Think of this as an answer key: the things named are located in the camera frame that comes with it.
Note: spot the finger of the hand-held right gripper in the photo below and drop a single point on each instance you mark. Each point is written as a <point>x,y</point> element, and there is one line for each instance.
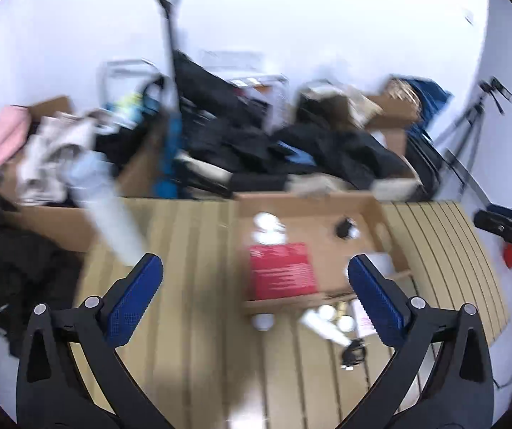
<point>499,228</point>

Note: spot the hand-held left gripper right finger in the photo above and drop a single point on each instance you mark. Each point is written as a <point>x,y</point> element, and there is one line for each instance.
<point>377,297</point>

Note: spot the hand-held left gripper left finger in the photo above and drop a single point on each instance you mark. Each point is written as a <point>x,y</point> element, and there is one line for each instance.
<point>134,300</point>

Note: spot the white card with red print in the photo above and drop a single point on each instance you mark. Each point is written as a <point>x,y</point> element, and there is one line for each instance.
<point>365,319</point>

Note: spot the white paper sheet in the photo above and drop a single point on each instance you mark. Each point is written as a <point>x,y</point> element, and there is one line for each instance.
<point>379,264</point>

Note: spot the gold small jar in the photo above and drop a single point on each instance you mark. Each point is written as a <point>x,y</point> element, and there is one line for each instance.
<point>341,310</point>

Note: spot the white small jar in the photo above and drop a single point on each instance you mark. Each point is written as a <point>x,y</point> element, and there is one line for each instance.
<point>346,323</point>

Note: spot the shallow cardboard box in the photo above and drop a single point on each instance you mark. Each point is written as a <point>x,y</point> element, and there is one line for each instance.
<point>327,272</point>

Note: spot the white tube bottle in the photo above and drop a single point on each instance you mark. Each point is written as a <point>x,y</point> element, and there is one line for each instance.
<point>325,326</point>

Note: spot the small black charger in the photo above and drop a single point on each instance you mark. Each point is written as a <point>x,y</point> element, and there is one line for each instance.
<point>346,227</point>

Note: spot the black tripod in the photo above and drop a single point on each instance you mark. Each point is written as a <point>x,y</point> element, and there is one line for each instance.
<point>470,134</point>

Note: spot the red flat box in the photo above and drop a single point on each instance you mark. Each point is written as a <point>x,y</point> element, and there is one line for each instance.
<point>283,270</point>

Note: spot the large cardboard box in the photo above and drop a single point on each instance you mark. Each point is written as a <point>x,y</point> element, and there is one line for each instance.
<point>55,228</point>

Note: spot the black cloth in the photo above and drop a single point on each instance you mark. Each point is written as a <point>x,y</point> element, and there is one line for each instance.
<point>19,272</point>

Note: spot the white round container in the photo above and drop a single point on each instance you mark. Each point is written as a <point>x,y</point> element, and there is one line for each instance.
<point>268,225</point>

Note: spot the blue bag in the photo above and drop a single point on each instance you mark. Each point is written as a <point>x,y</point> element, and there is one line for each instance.
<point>428,102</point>

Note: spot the brown cardboard box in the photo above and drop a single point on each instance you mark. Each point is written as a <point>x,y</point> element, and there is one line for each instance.
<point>392,118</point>

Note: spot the beige crumpled cloth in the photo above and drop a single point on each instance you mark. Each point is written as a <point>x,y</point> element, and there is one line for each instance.
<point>52,152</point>

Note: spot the black clothing pile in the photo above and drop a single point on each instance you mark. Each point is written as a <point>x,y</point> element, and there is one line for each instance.
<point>283,147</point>

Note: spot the pink cloth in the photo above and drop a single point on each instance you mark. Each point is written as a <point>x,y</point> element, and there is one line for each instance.
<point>1,140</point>

